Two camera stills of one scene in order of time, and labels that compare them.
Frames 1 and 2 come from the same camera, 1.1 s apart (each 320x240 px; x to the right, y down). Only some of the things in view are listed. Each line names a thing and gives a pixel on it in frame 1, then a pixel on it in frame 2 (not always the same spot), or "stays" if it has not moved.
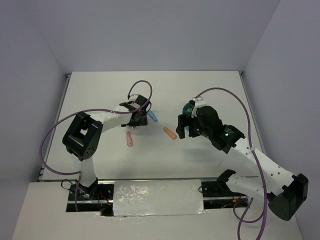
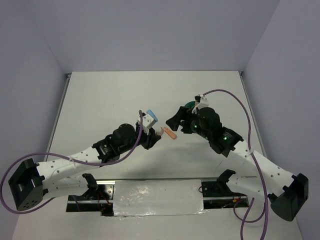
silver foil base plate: (158, 197) stays
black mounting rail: (216, 195) stays
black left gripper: (142, 121) -> (151, 139)
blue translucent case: (151, 114) stays
